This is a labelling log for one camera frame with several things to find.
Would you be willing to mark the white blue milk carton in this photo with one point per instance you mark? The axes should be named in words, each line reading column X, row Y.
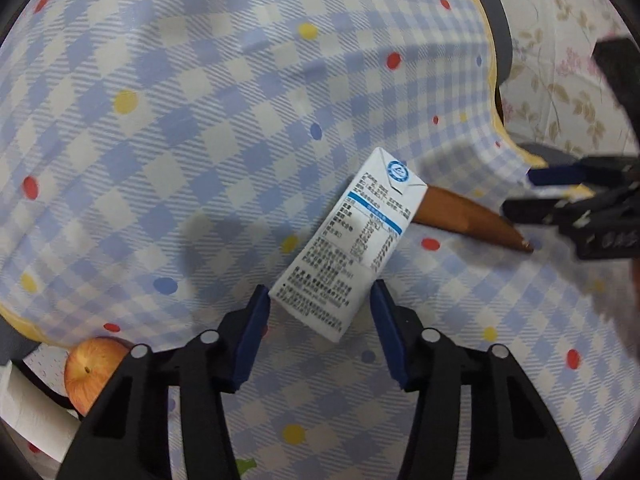
column 345, row 250

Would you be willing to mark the red apple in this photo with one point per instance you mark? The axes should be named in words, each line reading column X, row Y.
column 92, row 375

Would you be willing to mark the blue checkered dotted blanket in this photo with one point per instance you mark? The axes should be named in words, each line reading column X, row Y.
column 200, row 110

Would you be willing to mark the white toilet paper roll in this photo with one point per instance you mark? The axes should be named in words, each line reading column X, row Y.
column 35, row 420

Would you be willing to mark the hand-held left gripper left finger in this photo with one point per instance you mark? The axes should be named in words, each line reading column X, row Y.
column 250, row 335

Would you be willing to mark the floral printed cloth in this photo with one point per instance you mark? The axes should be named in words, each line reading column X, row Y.
column 560, row 60

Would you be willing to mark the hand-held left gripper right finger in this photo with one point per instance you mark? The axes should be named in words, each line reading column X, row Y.
column 390, row 340

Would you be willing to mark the brown paper cone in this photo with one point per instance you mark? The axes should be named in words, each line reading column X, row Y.
column 470, row 217

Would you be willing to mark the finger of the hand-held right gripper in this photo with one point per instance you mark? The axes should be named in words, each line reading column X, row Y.
column 540, row 210
column 560, row 175

